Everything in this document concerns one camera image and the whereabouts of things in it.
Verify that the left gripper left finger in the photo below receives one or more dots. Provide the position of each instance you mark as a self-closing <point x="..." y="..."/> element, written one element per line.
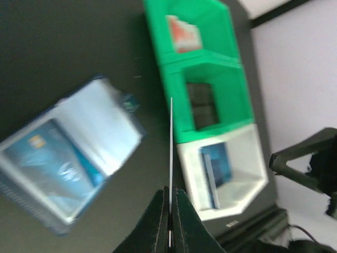
<point x="151" y="232"/>

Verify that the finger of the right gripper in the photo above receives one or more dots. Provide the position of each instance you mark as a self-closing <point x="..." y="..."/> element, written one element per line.
<point x="321" y="172"/>

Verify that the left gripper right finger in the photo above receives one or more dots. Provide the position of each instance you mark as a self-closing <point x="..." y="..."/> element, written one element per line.
<point x="189" y="233"/>

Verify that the white card bin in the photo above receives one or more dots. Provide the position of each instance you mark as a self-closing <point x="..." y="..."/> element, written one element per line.
<point x="249" y="175"/>

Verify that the blue credit cards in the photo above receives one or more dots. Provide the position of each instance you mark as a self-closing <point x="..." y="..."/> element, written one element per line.
<point x="217" y="169"/>

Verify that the green card bin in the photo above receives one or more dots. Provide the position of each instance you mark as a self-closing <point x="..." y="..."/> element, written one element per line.
<point x="217" y="63"/>

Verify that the blue card holder wallet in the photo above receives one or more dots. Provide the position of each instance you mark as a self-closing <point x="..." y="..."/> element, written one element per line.
<point x="99" y="119"/>

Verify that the single blue vip card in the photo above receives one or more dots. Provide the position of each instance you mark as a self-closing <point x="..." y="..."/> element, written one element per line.
<point x="47" y="158"/>

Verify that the red white credit cards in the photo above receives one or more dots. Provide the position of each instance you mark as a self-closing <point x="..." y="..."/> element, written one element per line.
<point x="185" y="37"/>

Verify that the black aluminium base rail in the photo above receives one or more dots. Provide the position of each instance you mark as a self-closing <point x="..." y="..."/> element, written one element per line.
<point x="270" y="226"/>

